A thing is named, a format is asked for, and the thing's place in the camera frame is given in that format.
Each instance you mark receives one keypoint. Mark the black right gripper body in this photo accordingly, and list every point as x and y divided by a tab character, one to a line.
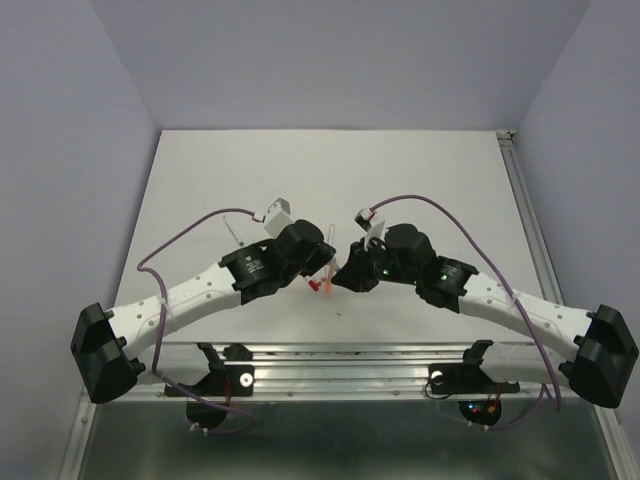
373	265

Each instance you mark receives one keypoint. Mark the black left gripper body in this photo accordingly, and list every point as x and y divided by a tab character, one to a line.
320	258

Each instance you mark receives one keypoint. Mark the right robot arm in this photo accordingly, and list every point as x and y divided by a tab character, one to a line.
591	353

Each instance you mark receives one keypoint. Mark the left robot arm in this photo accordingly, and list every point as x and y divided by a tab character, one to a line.
180	305

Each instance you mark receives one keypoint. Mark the orange tip tan marker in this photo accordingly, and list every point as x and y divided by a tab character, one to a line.
327	285

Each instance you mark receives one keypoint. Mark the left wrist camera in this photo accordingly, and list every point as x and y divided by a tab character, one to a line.
276	218

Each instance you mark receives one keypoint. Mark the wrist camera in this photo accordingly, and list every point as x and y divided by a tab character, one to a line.
373	225
276	218

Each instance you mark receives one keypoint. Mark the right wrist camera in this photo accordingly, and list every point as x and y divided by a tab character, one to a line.
373	225

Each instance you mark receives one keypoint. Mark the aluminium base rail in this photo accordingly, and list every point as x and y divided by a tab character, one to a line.
236	371

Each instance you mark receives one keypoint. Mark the aluminium side rail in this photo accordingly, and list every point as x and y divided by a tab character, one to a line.
542	262

